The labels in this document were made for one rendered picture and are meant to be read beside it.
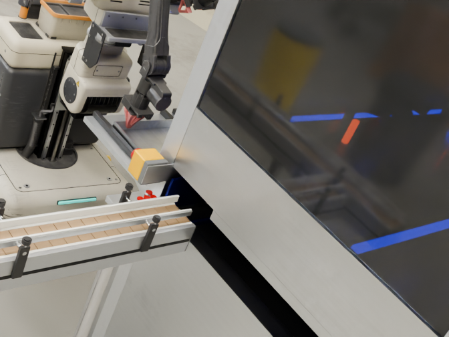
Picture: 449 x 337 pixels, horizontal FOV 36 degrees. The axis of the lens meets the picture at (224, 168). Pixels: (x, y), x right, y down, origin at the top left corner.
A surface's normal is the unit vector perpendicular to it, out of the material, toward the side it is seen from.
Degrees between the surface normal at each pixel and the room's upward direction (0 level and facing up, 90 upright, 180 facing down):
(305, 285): 90
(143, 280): 90
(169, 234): 90
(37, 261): 90
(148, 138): 0
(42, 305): 0
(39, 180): 0
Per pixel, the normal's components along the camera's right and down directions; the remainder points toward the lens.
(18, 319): 0.36, -0.80
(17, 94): 0.57, 0.59
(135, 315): -0.72, 0.08
